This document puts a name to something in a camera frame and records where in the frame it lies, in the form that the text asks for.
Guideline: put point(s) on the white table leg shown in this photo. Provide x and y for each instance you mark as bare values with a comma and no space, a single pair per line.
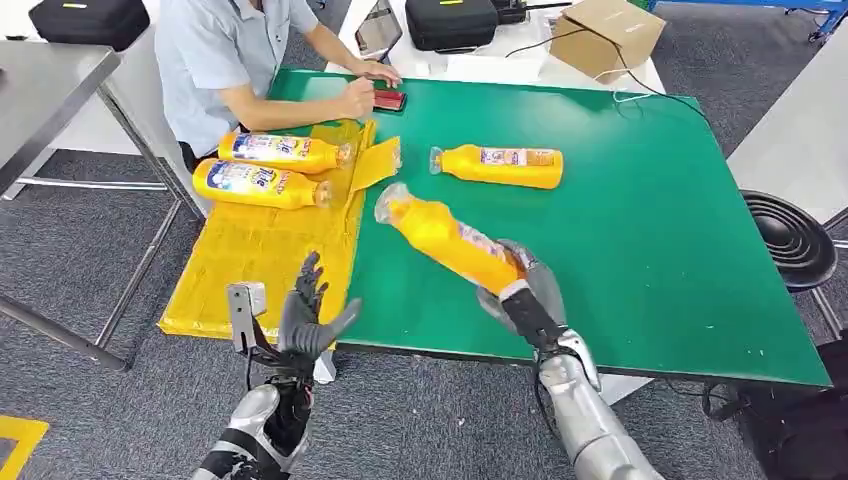
324,368
623,389

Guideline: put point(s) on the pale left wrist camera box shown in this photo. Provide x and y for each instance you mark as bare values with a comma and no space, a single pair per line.
246,311

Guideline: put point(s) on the grey table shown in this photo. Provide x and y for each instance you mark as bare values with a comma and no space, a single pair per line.
795,132

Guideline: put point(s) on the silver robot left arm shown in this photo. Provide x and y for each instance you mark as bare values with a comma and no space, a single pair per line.
255,430

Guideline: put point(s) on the black round stool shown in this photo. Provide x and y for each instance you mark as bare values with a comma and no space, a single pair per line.
792,238

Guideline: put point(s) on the yellow floor tape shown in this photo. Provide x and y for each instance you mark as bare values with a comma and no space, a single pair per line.
23,434

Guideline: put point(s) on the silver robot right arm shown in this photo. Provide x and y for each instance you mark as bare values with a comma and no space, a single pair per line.
590,411

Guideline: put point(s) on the white table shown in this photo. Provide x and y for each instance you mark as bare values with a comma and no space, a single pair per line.
424,63

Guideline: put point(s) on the yellow sheet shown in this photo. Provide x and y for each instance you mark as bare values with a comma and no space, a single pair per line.
265,258

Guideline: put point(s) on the steel table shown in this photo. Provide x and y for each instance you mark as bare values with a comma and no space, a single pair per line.
46,99

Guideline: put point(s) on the black radio device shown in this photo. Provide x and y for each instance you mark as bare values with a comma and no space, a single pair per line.
509,10

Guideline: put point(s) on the orange drink bottle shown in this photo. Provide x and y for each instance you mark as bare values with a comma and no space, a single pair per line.
450,238
503,166
258,184
285,151

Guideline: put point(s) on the black bulky equipment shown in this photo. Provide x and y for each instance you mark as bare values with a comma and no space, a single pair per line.
802,424

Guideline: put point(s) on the person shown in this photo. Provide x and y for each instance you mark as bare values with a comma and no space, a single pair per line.
218,60

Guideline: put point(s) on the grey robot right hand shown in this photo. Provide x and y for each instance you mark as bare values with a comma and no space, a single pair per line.
543,278

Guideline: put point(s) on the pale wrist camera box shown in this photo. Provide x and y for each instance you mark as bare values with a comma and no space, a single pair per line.
530,314
246,311

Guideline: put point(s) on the black case with yellow tag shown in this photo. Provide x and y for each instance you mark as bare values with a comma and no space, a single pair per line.
89,22
450,23

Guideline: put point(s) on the person's right hand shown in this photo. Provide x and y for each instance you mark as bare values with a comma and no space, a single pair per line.
358,98

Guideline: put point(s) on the dark red phone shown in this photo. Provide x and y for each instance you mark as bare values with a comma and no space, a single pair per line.
391,100

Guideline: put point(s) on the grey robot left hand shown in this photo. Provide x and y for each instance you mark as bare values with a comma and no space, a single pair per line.
301,331

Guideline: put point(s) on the tablet with dark screen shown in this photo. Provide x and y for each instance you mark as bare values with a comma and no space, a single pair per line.
378,30

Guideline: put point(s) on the brown cardboard box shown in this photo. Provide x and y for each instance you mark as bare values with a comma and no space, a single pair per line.
606,36

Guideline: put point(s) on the green table mat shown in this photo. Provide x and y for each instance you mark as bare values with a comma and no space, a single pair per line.
649,232

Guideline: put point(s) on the person's left hand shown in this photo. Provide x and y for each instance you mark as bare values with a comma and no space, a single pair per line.
379,69

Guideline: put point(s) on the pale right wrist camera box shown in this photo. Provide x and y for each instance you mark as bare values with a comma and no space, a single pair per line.
530,314

